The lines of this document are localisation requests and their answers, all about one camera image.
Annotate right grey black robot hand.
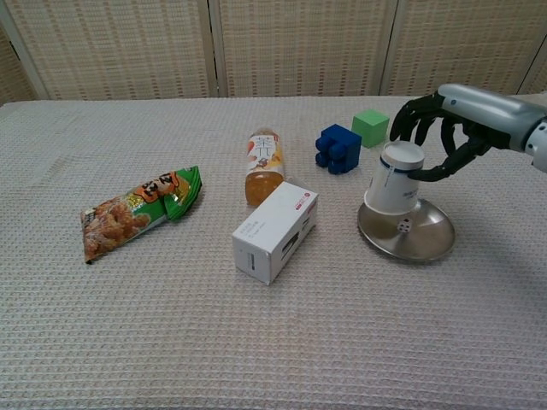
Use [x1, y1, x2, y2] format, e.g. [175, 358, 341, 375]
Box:
[389, 83, 538, 183]

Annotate white paper cup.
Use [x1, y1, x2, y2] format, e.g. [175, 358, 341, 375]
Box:
[363, 142, 426, 216]

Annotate round metal plate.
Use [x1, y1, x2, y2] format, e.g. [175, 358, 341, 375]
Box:
[356, 198, 456, 261]

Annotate green cube block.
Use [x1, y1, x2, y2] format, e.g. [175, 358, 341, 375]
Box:
[351, 108, 391, 149]

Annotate blue interlocking block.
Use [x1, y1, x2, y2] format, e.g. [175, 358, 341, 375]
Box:
[315, 123, 363, 176]

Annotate woven folding screen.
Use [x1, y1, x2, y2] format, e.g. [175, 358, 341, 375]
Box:
[0, 0, 547, 103]

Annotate orange tea drink bottle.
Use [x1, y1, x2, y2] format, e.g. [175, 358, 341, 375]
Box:
[244, 126, 286, 208]

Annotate white cardboard box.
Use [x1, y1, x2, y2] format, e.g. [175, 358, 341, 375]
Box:
[232, 180, 320, 286]

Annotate green snack bag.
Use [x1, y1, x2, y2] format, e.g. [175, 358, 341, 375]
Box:
[80, 165, 203, 266]

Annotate beige waffle tablecloth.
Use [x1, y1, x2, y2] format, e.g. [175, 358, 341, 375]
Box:
[0, 94, 547, 410]

